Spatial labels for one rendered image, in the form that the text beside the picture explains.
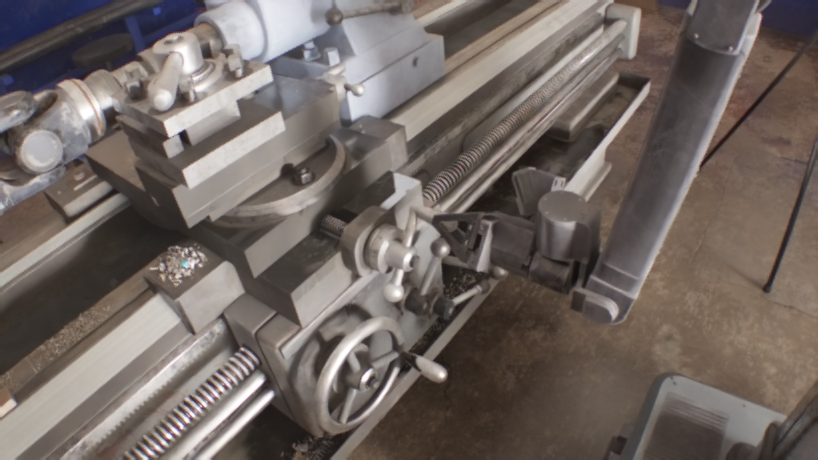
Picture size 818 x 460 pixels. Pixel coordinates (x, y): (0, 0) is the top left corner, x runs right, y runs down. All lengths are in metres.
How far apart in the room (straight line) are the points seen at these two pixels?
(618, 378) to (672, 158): 1.27
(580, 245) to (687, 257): 1.56
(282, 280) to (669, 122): 0.54
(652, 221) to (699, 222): 1.78
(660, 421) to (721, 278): 0.88
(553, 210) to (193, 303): 0.53
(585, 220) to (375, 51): 0.69
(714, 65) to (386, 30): 0.85
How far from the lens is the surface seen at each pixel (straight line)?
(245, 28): 1.03
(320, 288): 0.80
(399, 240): 0.79
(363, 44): 1.16
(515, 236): 0.67
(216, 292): 0.86
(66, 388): 0.86
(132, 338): 0.87
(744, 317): 2.03
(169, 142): 0.74
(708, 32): 0.43
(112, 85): 0.93
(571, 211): 0.61
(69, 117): 0.89
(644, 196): 0.55
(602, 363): 1.76
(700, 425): 1.40
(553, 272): 0.66
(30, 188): 0.92
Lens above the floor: 1.40
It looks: 40 degrees down
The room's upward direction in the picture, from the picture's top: 7 degrees counter-clockwise
